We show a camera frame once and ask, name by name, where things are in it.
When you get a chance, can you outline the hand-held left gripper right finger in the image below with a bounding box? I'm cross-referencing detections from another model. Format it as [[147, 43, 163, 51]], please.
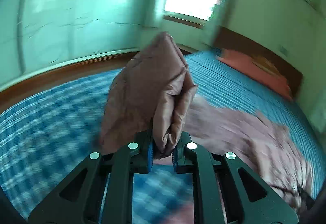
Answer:
[[172, 134, 298, 224]]

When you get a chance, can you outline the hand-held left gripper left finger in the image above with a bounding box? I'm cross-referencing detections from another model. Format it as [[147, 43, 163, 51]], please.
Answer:
[[29, 130, 153, 224]]

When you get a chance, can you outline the pink down jacket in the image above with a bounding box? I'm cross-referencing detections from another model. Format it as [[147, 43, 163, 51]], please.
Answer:
[[98, 31, 315, 212]]

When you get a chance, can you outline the blue plaid bed sheet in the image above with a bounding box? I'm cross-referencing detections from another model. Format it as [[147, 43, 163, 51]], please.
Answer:
[[0, 50, 324, 224]]

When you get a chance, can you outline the wooden bed headboard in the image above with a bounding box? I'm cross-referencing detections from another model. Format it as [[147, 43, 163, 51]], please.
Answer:
[[213, 26, 303, 98]]

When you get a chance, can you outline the white wardrobe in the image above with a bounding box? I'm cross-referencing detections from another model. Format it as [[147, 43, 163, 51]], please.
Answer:
[[0, 0, 163, 87]]

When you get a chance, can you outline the wooden bed frame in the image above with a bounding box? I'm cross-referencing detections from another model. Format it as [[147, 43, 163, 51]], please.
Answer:
[[0, 51, 140, 113]]

